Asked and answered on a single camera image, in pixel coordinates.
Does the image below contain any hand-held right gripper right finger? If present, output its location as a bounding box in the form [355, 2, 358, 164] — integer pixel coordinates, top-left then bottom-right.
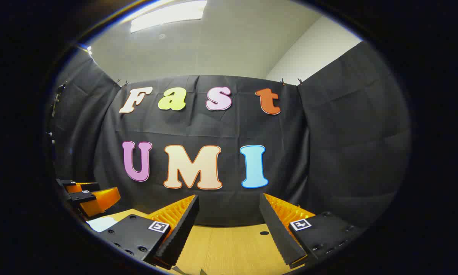
[259, 193, 367, 267]

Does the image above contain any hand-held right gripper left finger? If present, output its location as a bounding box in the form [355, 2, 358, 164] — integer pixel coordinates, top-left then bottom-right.
[95, 194, 200, 268]

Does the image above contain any pale blue suitcase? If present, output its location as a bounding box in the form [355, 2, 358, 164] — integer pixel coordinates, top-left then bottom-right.
[86, 216, 119, 233]

